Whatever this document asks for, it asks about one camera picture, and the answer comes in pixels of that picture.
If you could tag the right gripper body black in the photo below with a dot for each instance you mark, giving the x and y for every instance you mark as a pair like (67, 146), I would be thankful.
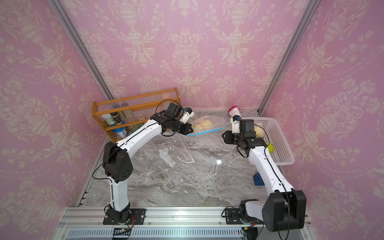
(234, 139)

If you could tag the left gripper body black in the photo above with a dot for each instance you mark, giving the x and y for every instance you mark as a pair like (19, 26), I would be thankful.
(180, 127)

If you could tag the clear zip-top bag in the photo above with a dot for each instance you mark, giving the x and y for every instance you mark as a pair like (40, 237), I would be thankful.
(218, 125)
(167, 152)

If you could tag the green pear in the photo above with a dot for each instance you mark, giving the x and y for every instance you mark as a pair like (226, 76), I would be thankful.
(270, 147)

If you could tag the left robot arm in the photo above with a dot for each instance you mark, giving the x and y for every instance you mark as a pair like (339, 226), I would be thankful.
(117, 158)

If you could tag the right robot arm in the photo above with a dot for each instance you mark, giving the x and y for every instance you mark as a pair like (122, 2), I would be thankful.
(285, 207)

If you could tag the pink lid yogurt cup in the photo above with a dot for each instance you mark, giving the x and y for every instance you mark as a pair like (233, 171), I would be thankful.
(234, 111)

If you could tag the white plastic basket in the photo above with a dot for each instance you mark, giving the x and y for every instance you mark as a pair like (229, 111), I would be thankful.
(282, 154)

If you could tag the blue cube block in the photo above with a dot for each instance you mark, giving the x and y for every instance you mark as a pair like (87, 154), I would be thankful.
(258, 181)

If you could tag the blue lid cup lower shelf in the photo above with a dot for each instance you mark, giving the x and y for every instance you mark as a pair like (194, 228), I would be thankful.
(121, 132)

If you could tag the wooden shelf rack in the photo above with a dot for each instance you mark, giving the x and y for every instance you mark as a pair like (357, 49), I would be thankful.
(133, 111)

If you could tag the dark spice jar on shelf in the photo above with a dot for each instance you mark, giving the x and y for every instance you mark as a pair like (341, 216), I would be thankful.
(117, 119)

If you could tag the white green bottle on shelf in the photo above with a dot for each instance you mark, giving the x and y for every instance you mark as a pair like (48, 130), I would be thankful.
(109, 119)

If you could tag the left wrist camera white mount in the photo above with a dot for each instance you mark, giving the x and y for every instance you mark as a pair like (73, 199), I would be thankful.
(187, 114)

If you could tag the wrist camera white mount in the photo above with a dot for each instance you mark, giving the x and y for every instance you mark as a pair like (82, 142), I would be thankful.
(235, 122)
(187, 114)

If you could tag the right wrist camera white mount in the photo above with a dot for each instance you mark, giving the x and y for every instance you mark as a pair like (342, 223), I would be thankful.
(235, 122)

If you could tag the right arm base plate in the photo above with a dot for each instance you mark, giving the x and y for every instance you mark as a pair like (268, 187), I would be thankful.
(232, 216)

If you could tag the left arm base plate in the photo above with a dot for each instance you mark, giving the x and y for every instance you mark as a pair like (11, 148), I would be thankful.
(136, 216)

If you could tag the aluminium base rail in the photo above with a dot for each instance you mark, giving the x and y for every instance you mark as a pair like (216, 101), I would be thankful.
(169, 223)

